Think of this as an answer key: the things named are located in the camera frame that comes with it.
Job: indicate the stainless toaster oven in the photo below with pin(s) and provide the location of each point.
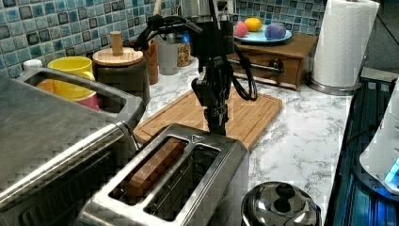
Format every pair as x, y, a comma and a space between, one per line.
55, 154

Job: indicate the steel pot lid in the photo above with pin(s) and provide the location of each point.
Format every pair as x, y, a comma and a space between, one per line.
279, 204

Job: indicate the dark canister wooden lid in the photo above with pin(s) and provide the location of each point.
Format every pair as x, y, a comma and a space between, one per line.
122, 68

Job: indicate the wooden utensil holder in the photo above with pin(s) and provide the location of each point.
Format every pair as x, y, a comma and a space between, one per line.
152, 66

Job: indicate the light blue plate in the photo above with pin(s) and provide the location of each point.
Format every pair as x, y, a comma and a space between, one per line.
260, 38

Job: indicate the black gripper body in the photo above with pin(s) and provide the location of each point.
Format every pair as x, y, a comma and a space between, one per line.
213, 84

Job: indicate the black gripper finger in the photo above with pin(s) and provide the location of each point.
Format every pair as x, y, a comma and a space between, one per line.
217, 118

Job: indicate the brown bread slice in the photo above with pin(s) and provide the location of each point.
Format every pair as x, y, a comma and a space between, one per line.
147, 175

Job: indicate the wooden drawer box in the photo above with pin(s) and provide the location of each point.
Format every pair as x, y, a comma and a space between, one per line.
282, 64

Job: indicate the grey dish rack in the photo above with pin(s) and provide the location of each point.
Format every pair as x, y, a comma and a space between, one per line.
132, 107

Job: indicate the pink toy fruit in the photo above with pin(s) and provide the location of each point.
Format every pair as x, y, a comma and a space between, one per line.
240, 30

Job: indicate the yellow toy lemon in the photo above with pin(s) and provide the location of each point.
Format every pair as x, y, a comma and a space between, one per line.
253, 24

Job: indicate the pink cup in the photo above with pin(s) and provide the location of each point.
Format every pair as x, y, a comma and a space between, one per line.
90, 101

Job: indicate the glass cereal jar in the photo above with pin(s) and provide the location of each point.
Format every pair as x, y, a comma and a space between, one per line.
183, 57

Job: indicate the silver two-slot toaster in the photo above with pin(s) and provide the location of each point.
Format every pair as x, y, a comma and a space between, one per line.
203, 187

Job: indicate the white paper towel roll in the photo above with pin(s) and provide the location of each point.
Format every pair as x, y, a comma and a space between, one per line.
343, 38

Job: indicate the yellow mug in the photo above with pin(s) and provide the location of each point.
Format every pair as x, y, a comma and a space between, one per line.
74, 66

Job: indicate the purple toy fruit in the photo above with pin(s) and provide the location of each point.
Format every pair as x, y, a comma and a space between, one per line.
275, 31

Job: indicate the grey cup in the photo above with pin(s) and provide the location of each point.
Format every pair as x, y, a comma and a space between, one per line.
167, 57

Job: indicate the wooden spoon handle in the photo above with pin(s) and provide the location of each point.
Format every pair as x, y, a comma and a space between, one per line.
157, 7

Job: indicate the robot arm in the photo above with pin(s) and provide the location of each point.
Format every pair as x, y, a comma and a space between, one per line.
205, 32

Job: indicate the white bottle cap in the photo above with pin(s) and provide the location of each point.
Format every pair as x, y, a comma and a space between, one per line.
31, 64

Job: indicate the bamboo cutting board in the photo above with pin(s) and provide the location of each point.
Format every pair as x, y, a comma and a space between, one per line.
247, 120

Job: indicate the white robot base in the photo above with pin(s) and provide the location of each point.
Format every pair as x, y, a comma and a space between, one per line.
380, 158

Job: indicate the steel paper towel holder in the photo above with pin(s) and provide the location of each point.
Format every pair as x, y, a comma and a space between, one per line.
336, 91

